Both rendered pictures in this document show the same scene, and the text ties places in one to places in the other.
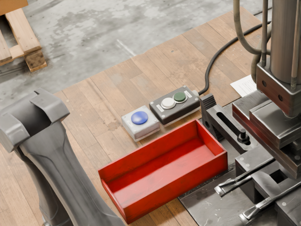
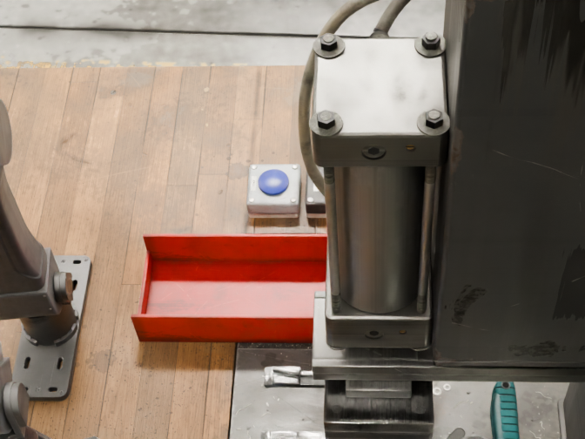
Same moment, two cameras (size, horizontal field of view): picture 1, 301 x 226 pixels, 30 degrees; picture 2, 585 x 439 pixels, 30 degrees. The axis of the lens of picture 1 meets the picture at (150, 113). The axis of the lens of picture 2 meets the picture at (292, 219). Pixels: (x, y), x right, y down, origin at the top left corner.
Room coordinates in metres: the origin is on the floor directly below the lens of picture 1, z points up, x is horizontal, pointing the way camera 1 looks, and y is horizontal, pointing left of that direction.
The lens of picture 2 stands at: (0.16, -0.42, 2.06)
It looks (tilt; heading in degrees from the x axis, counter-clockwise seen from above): 54 degrees down; 30
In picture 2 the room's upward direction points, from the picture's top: 6 degrees counter-clockwise
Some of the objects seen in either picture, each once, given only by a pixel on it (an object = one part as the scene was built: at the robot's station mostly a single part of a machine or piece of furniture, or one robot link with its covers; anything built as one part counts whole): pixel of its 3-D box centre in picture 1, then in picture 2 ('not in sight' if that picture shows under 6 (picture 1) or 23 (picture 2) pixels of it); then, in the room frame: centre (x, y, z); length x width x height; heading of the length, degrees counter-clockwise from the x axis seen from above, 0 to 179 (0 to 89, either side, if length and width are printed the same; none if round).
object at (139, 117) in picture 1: (139, 119); (273, 184); (0.91, 0.03, 0.93); 0.04 x 0.04 x 0.02
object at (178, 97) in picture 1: (179, 98); not in sight; (0.95, -0.08, 0.93); 0.03 x 0.03 x 0.02
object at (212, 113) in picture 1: (232, 134); not in sight; (0.79, -0.17, 0.95); 0.15 x 0.03 x 0.10; 22
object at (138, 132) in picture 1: (141, 126); (275, 196); (0.91, 0.03, 0.90); 0.07 x 0.07 x 0.06; 22
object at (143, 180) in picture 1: (163, 169); (241, 287); (0.75, -0.01, 0.93); 0.25 x 0.12 x 0.06; 112
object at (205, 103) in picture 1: (214, 117); not in sight; (0.86, -0.14, 0.95); 0.06 x 0.03 x 0.09; 22
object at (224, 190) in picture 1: (233, 184); (298, 377); (0.64, -0.13, 0.98); 0.07 x 0.02 x 0.01; 112
